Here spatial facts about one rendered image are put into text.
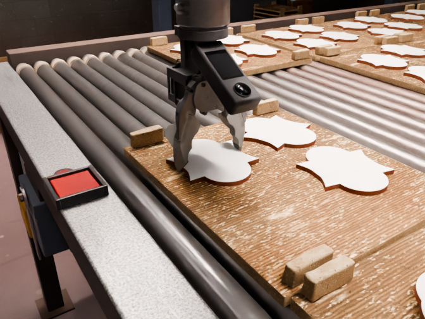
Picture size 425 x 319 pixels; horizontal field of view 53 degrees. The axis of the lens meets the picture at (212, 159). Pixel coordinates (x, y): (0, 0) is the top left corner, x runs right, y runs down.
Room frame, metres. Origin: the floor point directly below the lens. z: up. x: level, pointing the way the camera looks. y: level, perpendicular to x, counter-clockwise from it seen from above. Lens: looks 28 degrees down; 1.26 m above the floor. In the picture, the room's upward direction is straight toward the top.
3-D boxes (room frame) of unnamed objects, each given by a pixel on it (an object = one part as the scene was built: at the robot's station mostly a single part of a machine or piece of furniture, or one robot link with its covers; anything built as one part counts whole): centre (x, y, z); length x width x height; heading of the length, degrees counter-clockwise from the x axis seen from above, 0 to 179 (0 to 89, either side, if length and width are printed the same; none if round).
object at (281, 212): (0.58, -0.11, 0.93); 0.41 x 0.35 x 0.02; 34
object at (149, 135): (0.67, 0.11, 0.95); 0.06 x 0.02 x 0.03; 124
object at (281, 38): (1.54, -0.35, 0.94); 0.41 x 0.35 x 0.04; 32
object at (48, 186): (0.55, 0.21, 0.92); 0.08 x 0.08 x 0.02; 33
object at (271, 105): (0.82, -0.11, 0.95); 0.06 x 0.02 x 0.03; 124
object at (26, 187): (0.71, 0.32, 0.77); 0.14 x 0.11 x 0.18; 33
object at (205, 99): (0.62, 0.02, 1.08); 0.09 x 0.08 x 0.12; 34
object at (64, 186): (0.55, 0.21, 0.92); 0.06 x 0.06 x 0.01; 33
